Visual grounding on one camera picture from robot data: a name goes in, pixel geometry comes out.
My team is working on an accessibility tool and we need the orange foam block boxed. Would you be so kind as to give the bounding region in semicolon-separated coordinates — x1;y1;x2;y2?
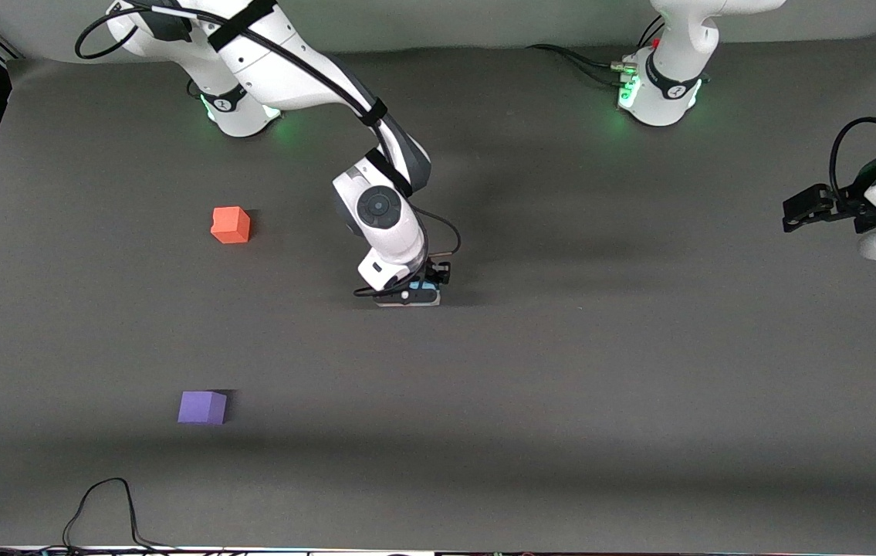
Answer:
211;206;252;245

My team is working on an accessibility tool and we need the purple foam block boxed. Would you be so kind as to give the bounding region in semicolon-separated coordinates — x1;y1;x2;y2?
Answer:
178;390;228;425

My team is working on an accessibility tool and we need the dark grey table mat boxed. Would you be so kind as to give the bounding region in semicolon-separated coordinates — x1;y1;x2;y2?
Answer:
0;31;876;551

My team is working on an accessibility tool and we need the black cable at left base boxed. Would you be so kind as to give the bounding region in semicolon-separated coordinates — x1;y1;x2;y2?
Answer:
526;43;628;70
637;14;667;49
560;49;628;87

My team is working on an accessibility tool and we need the black cable lying on table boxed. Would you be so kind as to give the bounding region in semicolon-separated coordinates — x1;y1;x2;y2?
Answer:
0;477;176;555

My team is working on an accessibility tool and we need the black cable along right arm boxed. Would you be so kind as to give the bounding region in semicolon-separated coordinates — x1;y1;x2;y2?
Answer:
74;0;462;299

